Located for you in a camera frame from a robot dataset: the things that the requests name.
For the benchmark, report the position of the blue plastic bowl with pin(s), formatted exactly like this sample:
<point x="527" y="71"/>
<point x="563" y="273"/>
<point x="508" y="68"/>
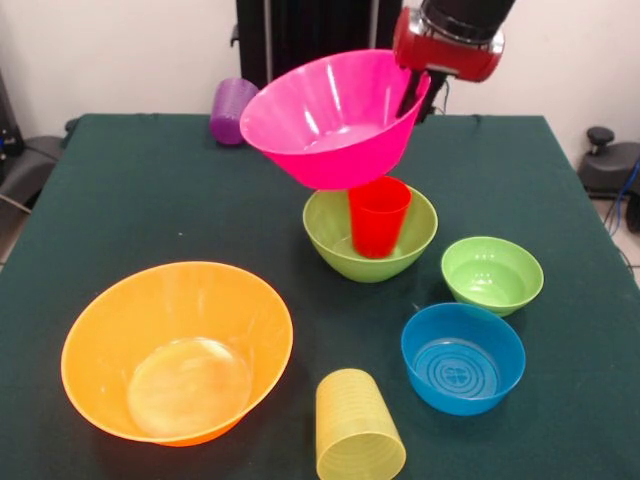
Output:
<point x="462" y="365"/>

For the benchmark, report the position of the black base with knob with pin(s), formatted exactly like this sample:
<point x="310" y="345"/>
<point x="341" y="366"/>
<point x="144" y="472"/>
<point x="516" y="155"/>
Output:
<point x="607" y="165"/>

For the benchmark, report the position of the orange plastic bowl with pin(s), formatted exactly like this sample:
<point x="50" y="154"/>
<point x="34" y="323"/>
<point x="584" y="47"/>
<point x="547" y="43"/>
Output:
<point x="175" y="350"/>

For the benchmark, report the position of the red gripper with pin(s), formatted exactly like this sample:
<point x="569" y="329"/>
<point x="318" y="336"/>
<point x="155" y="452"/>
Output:
<point x="450" y="55"/>

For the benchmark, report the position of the small green plastic bowl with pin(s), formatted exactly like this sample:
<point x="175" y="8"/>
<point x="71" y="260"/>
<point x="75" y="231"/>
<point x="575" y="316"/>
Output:
<point x="492" y="277"/>

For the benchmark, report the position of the large pink plastic bowl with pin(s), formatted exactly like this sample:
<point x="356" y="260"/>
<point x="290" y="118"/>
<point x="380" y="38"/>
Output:
<point x="340" y="160"/>

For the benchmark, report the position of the yellow plastic cup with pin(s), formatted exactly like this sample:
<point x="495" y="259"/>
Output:
<point x="350" y="415"/>

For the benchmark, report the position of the red plastic cup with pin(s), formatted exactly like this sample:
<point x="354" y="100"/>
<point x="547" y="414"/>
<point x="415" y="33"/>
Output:
<point x="377" y="225"/>

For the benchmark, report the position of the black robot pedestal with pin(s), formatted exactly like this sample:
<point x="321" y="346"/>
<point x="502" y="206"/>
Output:
<point x="310" y="35"/>

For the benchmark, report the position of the dark green table cloth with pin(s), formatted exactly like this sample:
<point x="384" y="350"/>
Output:
<point x="525" y="400"/>

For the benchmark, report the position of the large green plastic bowl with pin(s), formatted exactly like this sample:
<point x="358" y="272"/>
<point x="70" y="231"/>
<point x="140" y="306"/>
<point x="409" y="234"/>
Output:
<point x="420" y="235"/>

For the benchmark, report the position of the grey black base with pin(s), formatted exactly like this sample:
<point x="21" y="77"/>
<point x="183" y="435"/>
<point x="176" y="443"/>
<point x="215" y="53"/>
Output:
<point x="30" y="165"/>

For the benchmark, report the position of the purple plastic cup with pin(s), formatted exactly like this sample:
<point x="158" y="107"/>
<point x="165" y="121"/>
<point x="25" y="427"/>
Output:
<point x="230" y="115"/>

